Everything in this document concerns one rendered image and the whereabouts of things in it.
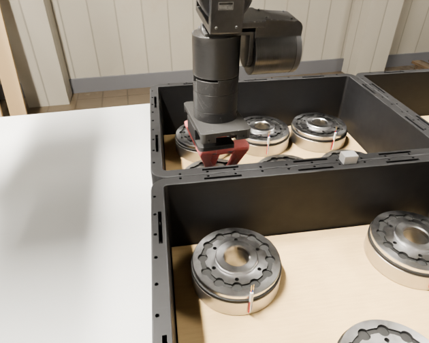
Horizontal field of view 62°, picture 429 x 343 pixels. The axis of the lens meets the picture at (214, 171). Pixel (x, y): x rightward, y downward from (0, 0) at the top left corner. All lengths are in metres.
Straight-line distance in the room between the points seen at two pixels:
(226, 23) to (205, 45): 0.04
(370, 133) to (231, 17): 0.39
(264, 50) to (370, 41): 3.11
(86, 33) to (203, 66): 2.71
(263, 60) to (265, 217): 0.19
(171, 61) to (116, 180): 2.42
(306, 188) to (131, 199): 0.42
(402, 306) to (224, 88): 0.32
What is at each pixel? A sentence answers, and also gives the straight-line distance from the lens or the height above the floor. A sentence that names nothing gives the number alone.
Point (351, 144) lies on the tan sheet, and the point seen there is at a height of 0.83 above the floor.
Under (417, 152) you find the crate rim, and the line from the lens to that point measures 0.53.
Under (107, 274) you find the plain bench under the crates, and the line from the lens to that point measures 0.63.
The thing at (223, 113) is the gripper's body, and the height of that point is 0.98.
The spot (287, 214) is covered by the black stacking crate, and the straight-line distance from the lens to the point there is 0.47.
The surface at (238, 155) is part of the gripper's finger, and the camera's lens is 0.46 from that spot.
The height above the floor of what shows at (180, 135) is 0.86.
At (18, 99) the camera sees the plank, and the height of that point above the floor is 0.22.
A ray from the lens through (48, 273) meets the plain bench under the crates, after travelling 0.67.
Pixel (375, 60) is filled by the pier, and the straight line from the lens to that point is 3.63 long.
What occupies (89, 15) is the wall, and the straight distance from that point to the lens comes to 3.08.
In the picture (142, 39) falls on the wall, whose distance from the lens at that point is 3.11.
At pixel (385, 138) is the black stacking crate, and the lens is 0.66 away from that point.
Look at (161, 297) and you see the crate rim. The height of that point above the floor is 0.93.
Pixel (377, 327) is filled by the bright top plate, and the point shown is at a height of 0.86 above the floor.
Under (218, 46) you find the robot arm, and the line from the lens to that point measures 0.42.
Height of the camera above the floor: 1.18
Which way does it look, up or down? 35 degrees down
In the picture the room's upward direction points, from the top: straight up
